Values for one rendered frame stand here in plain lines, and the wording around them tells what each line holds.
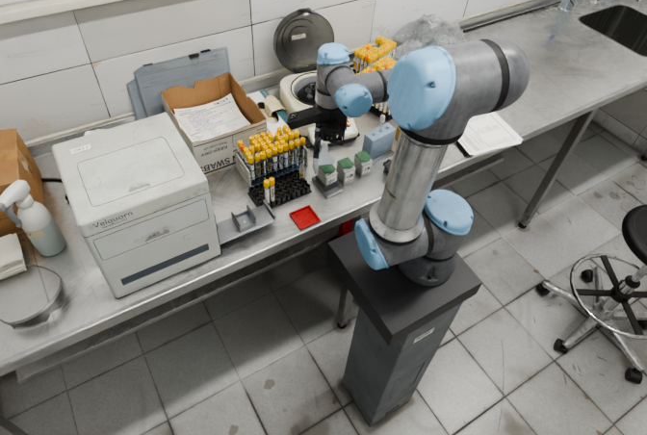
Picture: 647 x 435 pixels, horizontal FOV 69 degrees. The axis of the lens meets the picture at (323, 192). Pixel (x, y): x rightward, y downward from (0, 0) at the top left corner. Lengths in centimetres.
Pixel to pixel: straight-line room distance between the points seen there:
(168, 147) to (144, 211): 17
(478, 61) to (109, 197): 77
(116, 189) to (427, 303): 76
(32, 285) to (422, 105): 107
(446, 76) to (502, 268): 192
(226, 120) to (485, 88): 103
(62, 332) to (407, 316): 81
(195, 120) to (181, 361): 103
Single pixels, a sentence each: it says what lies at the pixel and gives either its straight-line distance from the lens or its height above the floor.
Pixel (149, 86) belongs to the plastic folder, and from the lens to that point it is 167.
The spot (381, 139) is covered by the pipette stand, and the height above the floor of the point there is 96.
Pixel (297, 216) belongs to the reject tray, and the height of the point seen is 88.
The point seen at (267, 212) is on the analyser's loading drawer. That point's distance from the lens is 134.
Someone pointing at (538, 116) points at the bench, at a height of 88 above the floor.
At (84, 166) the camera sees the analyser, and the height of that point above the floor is 117.
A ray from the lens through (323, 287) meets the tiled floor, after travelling 227.
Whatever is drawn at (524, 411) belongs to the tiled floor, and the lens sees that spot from 224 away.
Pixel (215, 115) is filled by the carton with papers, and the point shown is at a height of 94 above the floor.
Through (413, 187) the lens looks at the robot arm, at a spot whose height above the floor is 133.
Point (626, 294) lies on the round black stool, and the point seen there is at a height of 30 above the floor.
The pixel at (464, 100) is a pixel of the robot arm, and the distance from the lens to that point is 73.
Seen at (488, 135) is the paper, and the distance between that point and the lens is 177.
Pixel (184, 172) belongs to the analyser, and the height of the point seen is 117.
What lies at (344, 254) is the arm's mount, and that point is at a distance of 122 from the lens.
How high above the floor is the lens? 195
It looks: 48 degrees down
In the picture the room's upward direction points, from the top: 5 degrees clockwise
